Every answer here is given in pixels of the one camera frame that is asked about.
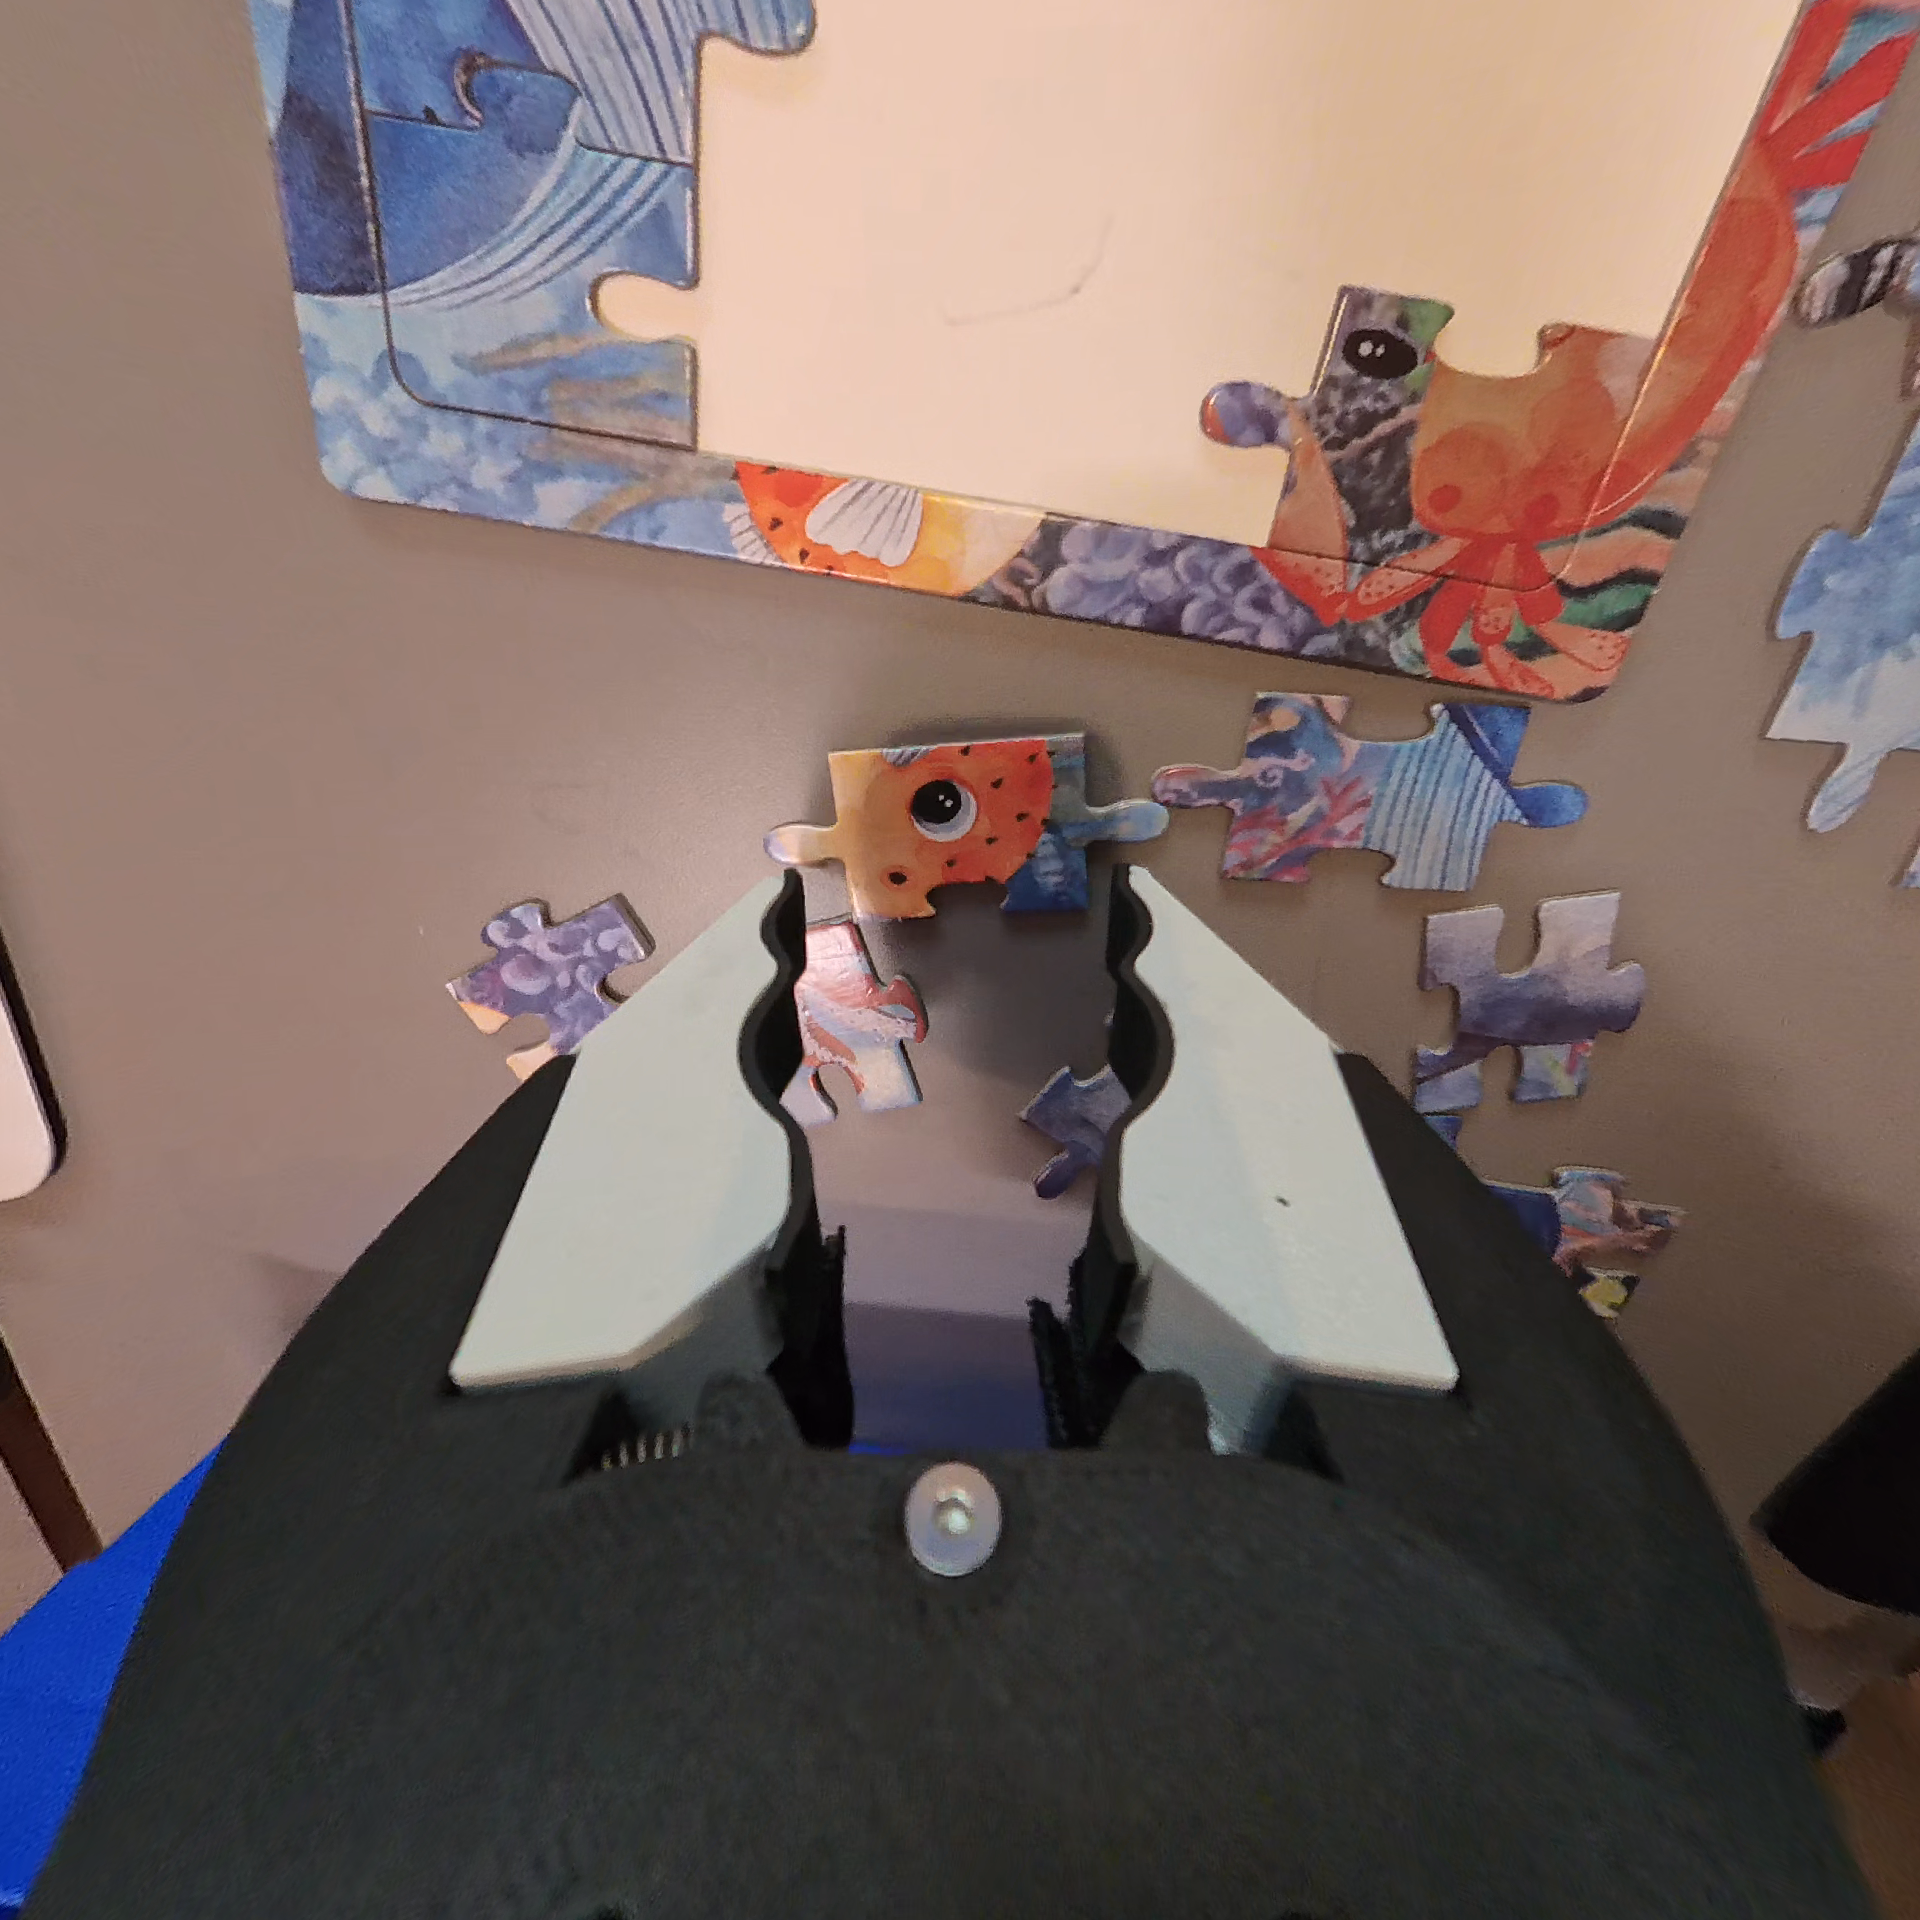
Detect orange coral puzzle piece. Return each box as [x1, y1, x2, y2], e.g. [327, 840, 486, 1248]
[1199, 286, 1673, 589]

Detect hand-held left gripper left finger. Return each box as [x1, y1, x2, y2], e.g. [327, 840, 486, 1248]
[447, 871, 853, 1450]

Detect blue plastic bin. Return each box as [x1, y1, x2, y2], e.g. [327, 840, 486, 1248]
[0, 1431, 233, 1920]

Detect jigsaw puzzle pieces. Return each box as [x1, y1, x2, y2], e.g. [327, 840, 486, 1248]
[447, 223, 1920, 1320]

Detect puzzle frame board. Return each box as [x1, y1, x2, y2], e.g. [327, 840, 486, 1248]
[247, 0, 1881, 707]

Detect joined blue whale puzzle section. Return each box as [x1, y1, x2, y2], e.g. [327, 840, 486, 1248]
[357, 0, 818, 455]

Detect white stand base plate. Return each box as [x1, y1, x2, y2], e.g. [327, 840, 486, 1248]
[0, 901, 67, 1204]

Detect orange pufferfish puzzle piece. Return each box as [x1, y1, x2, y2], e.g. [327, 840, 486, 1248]
[767, 732, 1167, 922]

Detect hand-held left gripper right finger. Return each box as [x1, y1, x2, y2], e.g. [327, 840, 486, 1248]
[1025, 862, 1463, 1453]

